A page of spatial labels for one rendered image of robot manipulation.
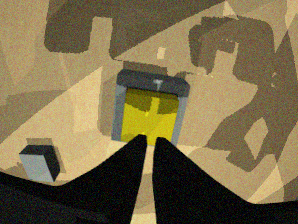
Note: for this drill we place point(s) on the grey cube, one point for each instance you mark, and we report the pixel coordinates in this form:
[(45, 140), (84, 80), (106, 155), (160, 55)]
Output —
[(40, 163)]

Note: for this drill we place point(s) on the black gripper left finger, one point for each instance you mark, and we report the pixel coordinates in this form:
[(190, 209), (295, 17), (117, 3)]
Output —
[(105, 195)]

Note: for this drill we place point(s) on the yellow button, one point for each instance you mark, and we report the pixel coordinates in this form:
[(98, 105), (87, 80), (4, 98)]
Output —
[(148, 104)]

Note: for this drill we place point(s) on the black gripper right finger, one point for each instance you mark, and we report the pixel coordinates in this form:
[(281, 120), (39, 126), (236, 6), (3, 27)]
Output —
[(185, 194)]

